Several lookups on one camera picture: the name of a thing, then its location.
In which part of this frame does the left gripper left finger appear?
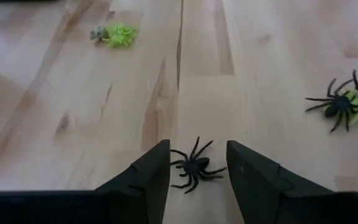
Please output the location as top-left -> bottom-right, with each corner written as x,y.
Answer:
0,139 -> 171,224

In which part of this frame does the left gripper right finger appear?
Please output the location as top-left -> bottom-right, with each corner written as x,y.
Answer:
226,139 -> 358,224

